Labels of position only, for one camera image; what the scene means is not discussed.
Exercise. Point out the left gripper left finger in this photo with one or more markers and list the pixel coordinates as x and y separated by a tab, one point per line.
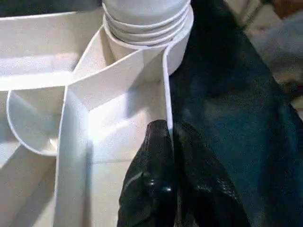
146	189

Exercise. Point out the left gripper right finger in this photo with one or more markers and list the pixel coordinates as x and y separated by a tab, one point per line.
203	189

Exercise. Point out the white plastic table top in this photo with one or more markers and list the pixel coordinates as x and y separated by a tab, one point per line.
47	106

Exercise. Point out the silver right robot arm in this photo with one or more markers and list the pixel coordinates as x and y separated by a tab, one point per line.
281	42

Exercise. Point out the white plastic table leg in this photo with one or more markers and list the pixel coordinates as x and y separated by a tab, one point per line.
146	11

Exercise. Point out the black mat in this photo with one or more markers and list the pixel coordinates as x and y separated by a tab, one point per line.
236	130

